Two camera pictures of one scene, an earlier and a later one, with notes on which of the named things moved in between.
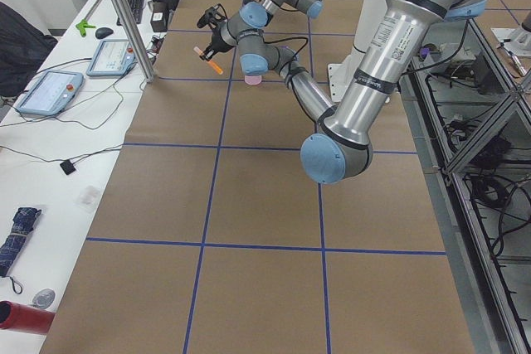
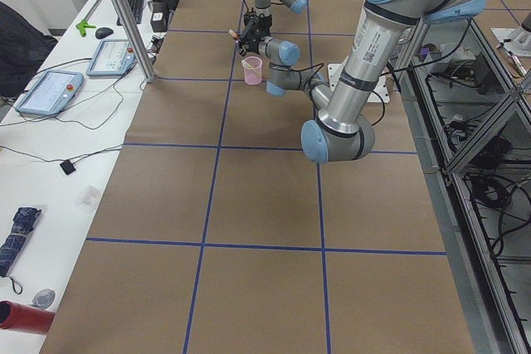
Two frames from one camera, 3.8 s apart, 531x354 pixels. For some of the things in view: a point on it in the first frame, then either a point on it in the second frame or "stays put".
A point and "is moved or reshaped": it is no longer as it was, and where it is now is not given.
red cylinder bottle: x=25 y=318 stays put
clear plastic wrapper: x=88 y=198 stays put
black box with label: x=158 y=16 stays put
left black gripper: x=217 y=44 to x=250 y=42
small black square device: x=67 y=167 stays put
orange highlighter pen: x=210 y=62 is moved or reshaped
